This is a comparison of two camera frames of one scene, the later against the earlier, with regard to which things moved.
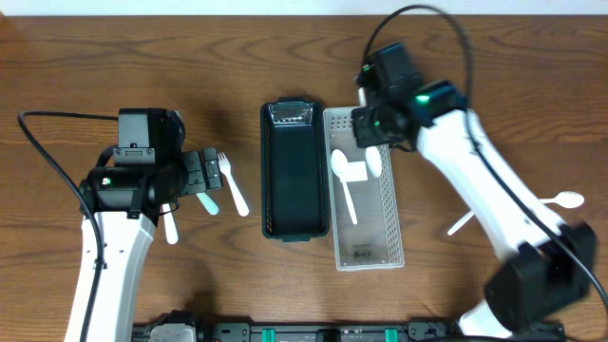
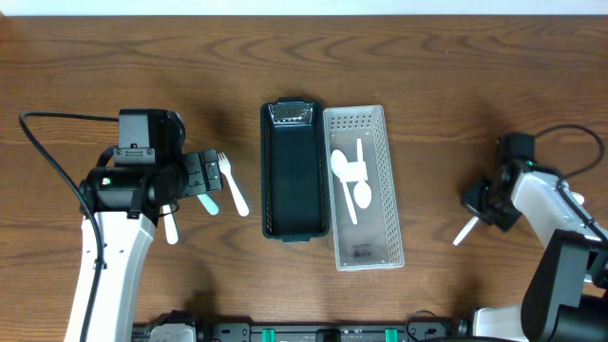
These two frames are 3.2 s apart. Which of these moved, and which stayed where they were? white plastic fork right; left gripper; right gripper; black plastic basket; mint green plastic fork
Moved: right gripper
Stayed: mint green plastic fork; left gripper; white plastic fork right; black plastic basket
